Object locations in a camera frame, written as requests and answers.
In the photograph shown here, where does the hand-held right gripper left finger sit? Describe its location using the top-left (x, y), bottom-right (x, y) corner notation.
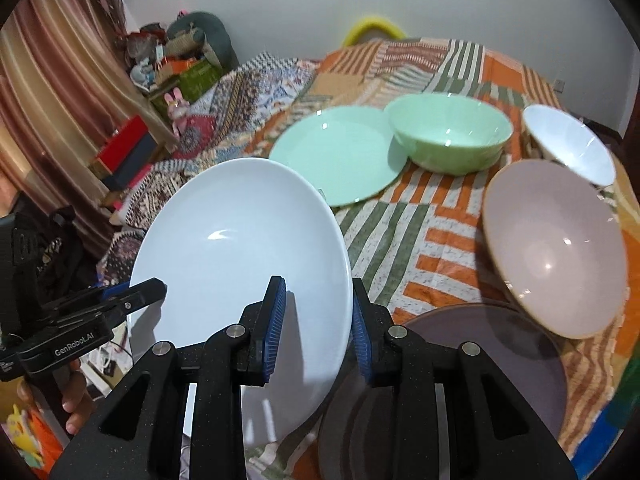
top-left (50, 275), bottom-right (288, 480)

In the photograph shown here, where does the green box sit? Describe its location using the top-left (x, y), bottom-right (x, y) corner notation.
top-left (177, 60), bottom-right (223, 98)

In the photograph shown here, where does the dark blue box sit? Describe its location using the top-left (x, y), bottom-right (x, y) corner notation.
top-left (102, 135), bottom-right (156, 191)

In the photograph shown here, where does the yellow plush toy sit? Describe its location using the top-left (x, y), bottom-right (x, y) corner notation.
top-left (5, 402), bottom-right (41, 456)

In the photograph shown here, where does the white plate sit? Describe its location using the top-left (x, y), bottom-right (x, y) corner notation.
top-left (127, 157), bottom-right (353, 448)

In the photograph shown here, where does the white patterned bowl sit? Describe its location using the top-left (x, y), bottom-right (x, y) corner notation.
top-left (521, 104), bottom-right (617, 191)

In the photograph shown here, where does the yellow chair back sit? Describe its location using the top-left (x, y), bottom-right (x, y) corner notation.
top-left (345, 16), bottom-right (408, 46)

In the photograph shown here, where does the pink bunny plush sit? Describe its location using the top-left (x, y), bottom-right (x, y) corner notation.
top-left (165, 87), bottom-right (193, 136)

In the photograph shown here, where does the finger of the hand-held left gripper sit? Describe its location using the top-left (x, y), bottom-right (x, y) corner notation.
top-left (97, 284), bottom-right (132, 306)
top-left (44, 278), bottom-right (168, 334)

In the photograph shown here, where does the grey plush toy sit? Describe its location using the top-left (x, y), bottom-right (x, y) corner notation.
top-left (167, 10), bottom-right (238, 68)

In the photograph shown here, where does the multicolour patterned blanket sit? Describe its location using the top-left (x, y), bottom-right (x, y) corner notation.
top-left (97, 52), bottom-right (321, 281)

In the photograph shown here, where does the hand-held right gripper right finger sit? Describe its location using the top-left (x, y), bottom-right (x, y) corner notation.
top-left (351, 277), bottom-right (583, 480)

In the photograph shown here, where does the striped brown curtain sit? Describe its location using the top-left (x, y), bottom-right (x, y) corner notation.
top-left (0, 0), bottom-right (171, 241)

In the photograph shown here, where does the person's left hand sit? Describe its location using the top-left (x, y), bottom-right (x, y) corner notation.
top-left (60, 357), bottom-right (98, 433)

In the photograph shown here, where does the grey plate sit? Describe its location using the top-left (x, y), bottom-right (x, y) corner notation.
top-left (317, 305), bottom-right (568, 480)

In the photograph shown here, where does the pink bowl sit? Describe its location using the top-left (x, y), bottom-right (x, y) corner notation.
top-left (481, 158), bottom-right (628, 339)

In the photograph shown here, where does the green bowl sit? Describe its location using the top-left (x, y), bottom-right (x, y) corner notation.
top-left (384, 93), bottom-right (513, 177)

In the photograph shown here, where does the mint green plate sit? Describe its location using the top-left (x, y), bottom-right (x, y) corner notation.
top-left (269, 106), bottom-right (408, 207)

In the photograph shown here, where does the patchwork patterned tablecloth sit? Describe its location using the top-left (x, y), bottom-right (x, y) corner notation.
top-left (240, 37), bottom-right (636, 480)

